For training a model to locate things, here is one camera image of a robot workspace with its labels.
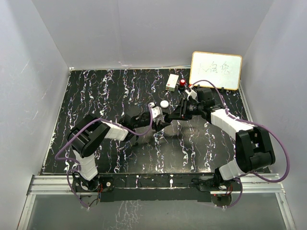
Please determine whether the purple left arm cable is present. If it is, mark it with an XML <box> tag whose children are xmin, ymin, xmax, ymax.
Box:
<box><xmin>55</xmin><ymin>105</ymin><xmax>154</xmax><ymax>210</ymax></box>

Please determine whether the aluminium frame rail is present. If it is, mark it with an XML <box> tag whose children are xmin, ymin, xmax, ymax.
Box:
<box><xmin>18</xmin><ymin>173</ymin><xmax>296</xmax><ymax>230</ymax></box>

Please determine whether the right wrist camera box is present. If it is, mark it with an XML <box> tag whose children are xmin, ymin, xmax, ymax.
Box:
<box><xmin>185</xmin><ymin>84</ymin><xmax>197</xmax><ymax>100</ymax></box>

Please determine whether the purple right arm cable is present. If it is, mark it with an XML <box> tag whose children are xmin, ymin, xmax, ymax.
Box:
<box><xmin>189</xmin><ymin>80</ymin><xmax>291</xmax><ymax>210</ymax></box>

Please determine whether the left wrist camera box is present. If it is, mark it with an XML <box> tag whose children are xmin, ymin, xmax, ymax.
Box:
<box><xmin>148</xmin><ymin>102</ymin><xmax>163</xmax><ymax>120</ymax></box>

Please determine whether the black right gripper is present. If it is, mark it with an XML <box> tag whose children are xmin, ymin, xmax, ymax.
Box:
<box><xmin>169</xmin><ymin>97</ymin><xmax>203</xmax><ymax>120</ymax></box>

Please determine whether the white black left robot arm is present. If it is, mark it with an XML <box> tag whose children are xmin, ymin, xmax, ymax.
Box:
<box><xmin>67</xmin><ymin>106</ymin><xmax>171</xmax><ymax>191</ymax></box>

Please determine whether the green white cardboard box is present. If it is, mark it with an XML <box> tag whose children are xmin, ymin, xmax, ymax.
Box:
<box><xmin>165</xmin><ymin>74</ymin><xmax>179</xmax><ymax>92</ymax></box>

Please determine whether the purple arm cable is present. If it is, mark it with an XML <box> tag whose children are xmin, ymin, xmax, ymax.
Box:
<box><xmin>189</xmin><ymin>80</ymin><xmax>291</xmax><ymax>210</ymax></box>
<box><xmin>55</xmin><ymin>105</ymin><xmax>154</xmax><ymax>210</ymax></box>

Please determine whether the yellow framed whiteboard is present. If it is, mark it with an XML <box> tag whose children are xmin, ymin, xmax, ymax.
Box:
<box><xmin>189</xmin><ymin>51</ymin><xmax>243</xmax><ymax>91</ymax></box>

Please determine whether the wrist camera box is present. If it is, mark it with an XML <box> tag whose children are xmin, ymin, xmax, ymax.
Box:
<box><xmin>185</xmin><ymin>84</ymin><xmax>197</xmax><ymax>100</ymax></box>
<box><xmin>148</xmin><ymin>102</ymin><xmax>163</xmax><ymax>120</ymax></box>

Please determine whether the red capped small bottle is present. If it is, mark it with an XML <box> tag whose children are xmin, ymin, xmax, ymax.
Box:
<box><xmin>178</xmin><ymin>79</ymin><xmax>186</xmax><ymax>92</ymax></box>

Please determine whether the white earbud charging case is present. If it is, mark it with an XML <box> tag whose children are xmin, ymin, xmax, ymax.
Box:
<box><xmin>160</xmin><ymin>100</ymin><xmax>169</xmax><ymax>108</ymax></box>

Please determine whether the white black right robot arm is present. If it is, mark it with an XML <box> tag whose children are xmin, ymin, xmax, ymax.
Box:
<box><xmin>165</xmin><ymin>88</ymin><xmax>275</xmax><ymax>190</ymax></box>

